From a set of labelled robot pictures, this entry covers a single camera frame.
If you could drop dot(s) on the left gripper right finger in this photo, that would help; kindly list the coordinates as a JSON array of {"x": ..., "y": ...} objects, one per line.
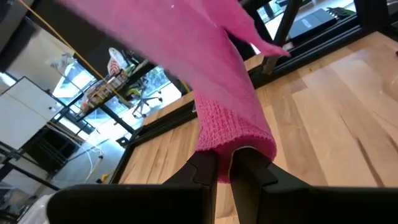
[{"x": 252, "y": 177}]

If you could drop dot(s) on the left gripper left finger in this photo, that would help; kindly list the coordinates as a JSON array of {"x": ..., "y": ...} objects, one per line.
[{"x": 202, "y": 177}]

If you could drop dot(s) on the pink elastic bandage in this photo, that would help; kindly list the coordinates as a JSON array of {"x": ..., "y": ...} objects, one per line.
[{"x": 202, "y": 62}]

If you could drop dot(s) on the black office chair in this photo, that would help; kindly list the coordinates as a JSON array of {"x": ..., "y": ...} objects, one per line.
[{"x": 146, "y": 99}]

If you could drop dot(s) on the cluttered storage shelf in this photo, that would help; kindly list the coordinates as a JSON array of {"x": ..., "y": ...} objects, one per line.
[{"x": 102, "y": 93}]

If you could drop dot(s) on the red white target disc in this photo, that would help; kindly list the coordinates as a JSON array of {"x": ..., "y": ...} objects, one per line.
[{"x": 115, "y": 65}]

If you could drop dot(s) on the black shelf unit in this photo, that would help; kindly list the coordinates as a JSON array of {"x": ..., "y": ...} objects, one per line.
[{"x": 46, "y": 149}]

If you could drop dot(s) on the white cabinet panel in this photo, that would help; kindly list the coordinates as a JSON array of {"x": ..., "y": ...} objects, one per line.
[{"x": 28, "y": 112}]

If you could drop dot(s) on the black aluminium table frame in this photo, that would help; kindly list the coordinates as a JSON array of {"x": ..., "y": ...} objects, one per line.
[{"x": 311, "y": 53}]

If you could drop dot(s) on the black Netgear network switch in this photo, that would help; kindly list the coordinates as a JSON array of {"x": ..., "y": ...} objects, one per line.
[{"x": 311, "y": 23}]

